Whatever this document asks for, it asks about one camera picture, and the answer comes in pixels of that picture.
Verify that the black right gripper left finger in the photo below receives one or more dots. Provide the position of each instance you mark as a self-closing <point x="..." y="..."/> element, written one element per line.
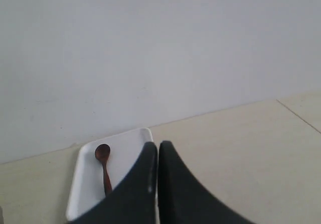
<point x="133" y="199"/>

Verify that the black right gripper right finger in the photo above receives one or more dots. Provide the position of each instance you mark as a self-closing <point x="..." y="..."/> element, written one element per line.
<point x="182" y="198"/>

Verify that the dark wooden spoon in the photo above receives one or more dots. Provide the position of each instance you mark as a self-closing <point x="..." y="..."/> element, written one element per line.
<point x="102" y="154"/>

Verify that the white plastic tray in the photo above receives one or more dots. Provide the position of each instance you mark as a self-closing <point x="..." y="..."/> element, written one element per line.
<point x="87" y="186"/>

